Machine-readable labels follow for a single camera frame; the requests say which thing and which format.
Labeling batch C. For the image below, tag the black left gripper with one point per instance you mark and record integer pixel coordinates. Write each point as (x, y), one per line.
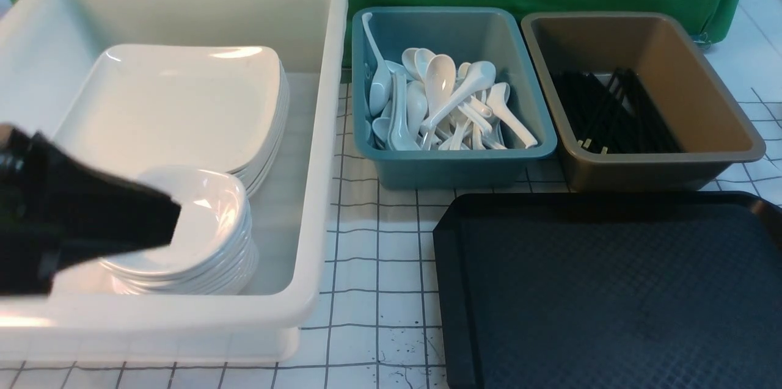
(58, 212)

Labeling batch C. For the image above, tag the large white square plate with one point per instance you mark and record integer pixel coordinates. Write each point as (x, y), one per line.
(144, 106)

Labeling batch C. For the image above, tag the stack of white bowls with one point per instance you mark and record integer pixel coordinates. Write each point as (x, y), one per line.
(211, 251)

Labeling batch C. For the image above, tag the large white plastic tub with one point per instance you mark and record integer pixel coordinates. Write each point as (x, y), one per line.
(48, 49)

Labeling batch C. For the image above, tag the stack of white plates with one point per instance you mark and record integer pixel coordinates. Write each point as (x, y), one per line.
(254, 173)

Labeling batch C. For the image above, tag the white grid tablecloth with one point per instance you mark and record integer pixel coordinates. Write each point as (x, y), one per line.
(377, 324)

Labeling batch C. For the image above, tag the pile of white spoons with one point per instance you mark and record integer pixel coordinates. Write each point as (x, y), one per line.
(426, 101)

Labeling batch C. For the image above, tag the teal plastic bin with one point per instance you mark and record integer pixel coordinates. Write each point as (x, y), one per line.
(466, 34)

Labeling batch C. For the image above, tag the pile of black chopsticks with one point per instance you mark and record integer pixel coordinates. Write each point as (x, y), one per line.
(613, 117)

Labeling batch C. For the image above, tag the black serving tray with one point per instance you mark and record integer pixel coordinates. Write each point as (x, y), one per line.
(610, 290)

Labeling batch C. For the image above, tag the brown plastic bin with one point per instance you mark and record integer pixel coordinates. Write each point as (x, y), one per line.
(701, 112)

